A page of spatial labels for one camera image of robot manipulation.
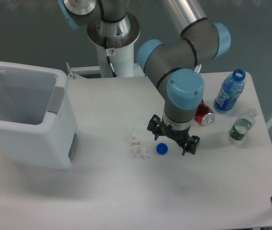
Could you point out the blue bottle cap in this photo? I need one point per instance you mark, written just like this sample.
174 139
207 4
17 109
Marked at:
162 149

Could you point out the clear bottle with green label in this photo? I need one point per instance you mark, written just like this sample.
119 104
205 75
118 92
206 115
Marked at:
243 124

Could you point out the white crumpled paper ball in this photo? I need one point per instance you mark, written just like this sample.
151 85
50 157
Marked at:
134 139
140 151

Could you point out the white open trash bin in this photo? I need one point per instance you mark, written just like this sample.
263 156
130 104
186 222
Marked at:
37 123

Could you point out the blue plastic drink bottle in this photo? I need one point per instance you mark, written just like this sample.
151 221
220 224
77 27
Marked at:
230 90

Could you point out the white bottle cap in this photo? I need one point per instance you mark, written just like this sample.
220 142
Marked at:
141 121

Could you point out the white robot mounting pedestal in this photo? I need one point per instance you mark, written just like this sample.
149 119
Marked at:
122 60

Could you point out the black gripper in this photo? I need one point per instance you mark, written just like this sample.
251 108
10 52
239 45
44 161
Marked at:
188 143

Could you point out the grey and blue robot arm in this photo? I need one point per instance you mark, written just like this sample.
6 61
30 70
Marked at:
170 68

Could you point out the white table frame bracket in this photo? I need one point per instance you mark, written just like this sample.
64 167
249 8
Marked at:
92 72

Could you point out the crushed red soda can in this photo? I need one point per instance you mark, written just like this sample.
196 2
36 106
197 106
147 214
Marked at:
204 114

